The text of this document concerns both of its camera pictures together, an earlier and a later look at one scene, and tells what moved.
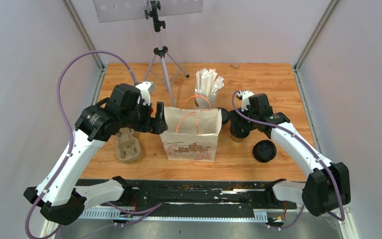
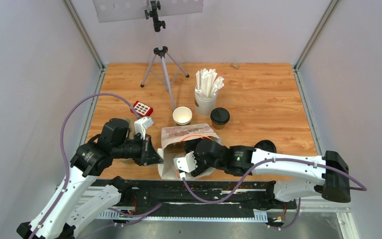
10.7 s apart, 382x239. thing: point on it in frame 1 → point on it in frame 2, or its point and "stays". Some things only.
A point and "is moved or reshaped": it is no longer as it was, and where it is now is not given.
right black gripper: x=253 y=127 → x=200 y=168
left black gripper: x=159 y=124 → x=148 y=154
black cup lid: x=264 y=151 stays
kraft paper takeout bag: x=192 y=134 is moved or reshaped
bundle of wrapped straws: x=206 y=82 stays
